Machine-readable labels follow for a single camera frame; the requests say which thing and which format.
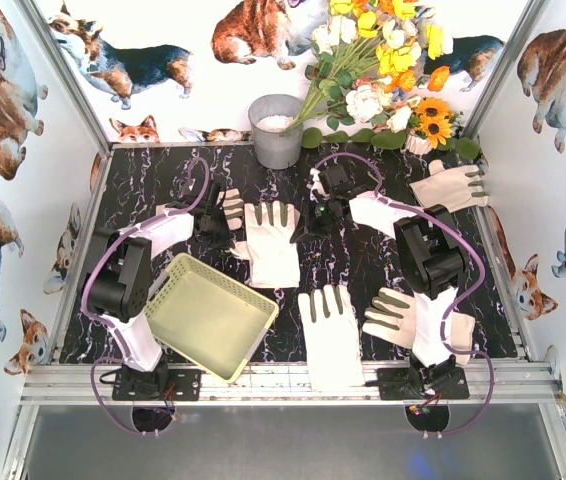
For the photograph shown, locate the yellow-green storage basket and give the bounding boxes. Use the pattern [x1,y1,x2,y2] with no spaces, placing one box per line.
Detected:
[145,253,279,384]

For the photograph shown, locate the far right work glove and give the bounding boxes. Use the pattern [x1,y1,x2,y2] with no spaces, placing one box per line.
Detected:
[410,160,489,213]

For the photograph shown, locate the white ribbed flower pot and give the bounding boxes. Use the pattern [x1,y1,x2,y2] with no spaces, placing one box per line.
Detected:
[404,130,433,156]

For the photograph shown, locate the artificial flower bouquet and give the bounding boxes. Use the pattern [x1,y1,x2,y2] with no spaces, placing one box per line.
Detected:
[283,1,502,160]

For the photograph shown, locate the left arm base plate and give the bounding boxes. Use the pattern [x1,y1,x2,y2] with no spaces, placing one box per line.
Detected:
[112,361,201,401]

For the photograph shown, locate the grey bucket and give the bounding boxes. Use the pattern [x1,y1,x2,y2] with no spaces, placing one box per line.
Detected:
[248,94,303,170]

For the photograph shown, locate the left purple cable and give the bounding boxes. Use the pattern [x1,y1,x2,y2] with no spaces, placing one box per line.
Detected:
[80,156,212,440]

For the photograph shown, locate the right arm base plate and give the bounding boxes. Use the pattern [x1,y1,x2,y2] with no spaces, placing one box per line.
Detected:
[365,354,470,400]

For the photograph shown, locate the white green work glove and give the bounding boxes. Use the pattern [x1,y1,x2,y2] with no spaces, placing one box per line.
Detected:
[230,201,300,289]

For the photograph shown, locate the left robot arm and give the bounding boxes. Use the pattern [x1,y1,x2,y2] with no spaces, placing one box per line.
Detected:
[80,181,243,373]

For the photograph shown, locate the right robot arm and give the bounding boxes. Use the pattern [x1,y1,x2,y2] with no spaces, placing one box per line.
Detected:
[291,165,475,367]

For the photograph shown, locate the far left work glove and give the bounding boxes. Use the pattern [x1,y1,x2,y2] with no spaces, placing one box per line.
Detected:
[154,186,246,234]

